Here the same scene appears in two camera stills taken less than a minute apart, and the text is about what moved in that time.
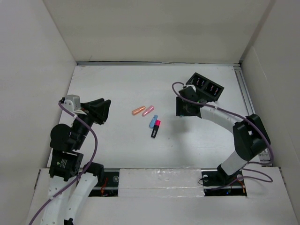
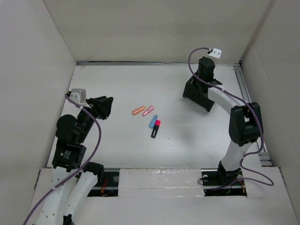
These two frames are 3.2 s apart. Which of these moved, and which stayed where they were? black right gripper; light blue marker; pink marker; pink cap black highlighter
Moved: black right gripper
Stayed: pink marker; pink cap black highlighter; light blue marker
